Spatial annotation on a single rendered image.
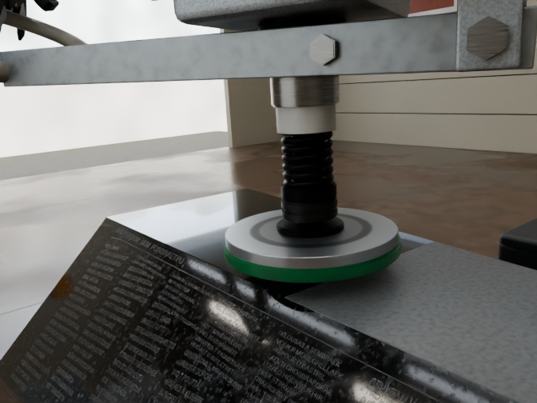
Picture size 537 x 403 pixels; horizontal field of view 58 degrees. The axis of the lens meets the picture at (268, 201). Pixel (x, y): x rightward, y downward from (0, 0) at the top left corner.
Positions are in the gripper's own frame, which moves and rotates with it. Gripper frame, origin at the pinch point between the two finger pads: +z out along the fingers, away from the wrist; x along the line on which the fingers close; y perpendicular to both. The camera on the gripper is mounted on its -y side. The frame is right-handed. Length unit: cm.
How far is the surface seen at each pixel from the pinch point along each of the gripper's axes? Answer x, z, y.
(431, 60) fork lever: 68, -27, -65
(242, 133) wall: -740, 222, -97
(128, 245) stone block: 39, 18, -39
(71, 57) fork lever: 46, -12, -28
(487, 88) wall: -539, 9, -384
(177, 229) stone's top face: 38, 13, -46
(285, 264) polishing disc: 69, -3, -59
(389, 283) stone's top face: 66, -2, -72
